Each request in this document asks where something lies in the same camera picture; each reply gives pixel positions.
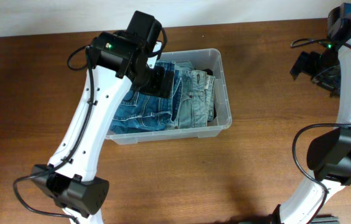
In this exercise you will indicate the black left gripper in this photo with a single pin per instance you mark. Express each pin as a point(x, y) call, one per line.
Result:
point(157, 87)

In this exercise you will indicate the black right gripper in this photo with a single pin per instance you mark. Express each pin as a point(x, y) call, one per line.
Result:
point(304, 65)

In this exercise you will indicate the dark blue jeans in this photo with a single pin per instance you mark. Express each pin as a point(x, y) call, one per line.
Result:
point(143, 113)

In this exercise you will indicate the light blue jeans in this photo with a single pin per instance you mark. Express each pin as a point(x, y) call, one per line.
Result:
point(190, 105)

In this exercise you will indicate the black garment with tape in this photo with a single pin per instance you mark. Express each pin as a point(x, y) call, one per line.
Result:
point(209, 91)

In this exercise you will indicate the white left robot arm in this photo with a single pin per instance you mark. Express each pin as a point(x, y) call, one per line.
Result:
point(117, 63)

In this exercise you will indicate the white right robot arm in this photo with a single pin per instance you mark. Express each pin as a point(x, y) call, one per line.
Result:
point(328, 169)

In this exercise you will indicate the clear plastic storage bin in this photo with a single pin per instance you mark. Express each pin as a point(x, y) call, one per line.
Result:
point(200, 59)

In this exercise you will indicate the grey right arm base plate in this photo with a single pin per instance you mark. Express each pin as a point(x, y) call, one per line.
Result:
point(326, 220)

